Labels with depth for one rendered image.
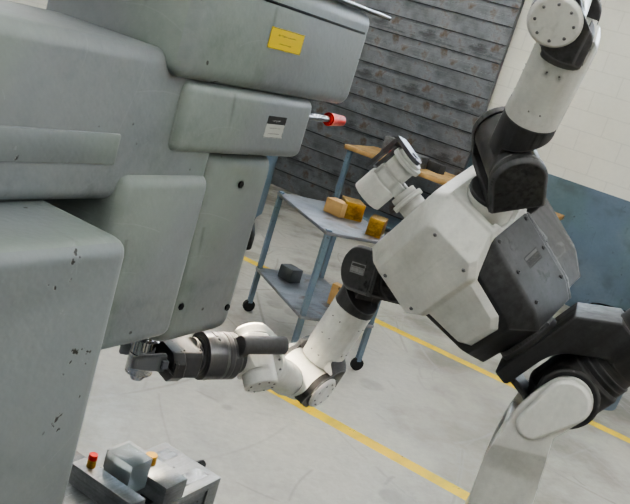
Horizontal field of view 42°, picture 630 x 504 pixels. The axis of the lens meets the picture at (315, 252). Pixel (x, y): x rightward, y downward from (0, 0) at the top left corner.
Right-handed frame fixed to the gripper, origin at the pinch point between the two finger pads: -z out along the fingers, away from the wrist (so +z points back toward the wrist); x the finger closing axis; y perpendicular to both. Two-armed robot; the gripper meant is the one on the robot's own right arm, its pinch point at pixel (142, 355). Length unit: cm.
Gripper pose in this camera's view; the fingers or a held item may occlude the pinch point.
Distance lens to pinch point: 146.2
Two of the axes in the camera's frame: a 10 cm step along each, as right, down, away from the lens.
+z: 8.0, 0.8, 5.9
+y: -2.8, 9.3, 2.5
